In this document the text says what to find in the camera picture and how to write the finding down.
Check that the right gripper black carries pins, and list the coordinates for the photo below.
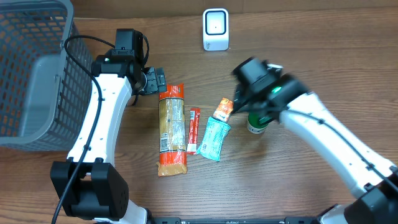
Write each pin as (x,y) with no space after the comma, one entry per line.
(241,101)

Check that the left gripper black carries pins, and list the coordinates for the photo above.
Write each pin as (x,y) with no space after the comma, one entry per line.
(156,80)

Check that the green lid jar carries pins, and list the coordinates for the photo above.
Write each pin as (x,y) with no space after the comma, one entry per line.
(255,124)

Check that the small orange carton box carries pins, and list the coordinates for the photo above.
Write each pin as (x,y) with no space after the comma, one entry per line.
(224,110)

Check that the teal tissue packet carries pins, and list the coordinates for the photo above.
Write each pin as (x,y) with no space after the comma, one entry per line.
(212,142)

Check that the red stick sachet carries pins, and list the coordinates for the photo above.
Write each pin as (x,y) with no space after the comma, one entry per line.
(193,131)

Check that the orange spaghetti pasta packet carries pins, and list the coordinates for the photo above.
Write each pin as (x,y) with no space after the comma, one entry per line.
(172,133)

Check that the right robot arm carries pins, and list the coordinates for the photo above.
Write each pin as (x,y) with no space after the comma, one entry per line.
(272,95)

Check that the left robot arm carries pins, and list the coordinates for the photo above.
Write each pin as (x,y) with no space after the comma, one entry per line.
(87,183)

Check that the white barcode scanner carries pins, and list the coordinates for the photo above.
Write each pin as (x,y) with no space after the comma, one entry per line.
(215,29)

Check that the grey plastic shopping basket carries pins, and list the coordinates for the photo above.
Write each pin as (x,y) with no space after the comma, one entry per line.
(44,94)

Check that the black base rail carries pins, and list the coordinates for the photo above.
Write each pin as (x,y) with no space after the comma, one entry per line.
(286,220)

